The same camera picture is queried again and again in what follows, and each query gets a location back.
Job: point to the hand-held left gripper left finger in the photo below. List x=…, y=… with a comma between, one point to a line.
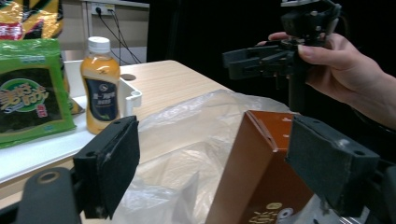
x=109, y=161

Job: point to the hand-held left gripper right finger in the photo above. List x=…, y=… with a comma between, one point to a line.
x=330, y=161

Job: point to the orange juice bottle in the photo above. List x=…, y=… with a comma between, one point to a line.
x=101, y=93

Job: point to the white plastic bin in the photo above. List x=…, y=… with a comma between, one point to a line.
x=37, y=149

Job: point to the brown carton box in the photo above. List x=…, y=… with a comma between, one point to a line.
x=249, y=174

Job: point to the clear plastic bag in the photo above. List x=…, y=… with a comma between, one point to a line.
x=186, y=133

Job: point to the green seaweed snack packet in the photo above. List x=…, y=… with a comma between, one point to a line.
x=31, y=102

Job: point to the black yellow chip bag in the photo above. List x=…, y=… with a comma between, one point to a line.
x=31, y=18

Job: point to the black curtain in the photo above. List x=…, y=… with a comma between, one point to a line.
x=193, y=31

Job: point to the white wall power outlet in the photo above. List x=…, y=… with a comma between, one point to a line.
x=102, y=8

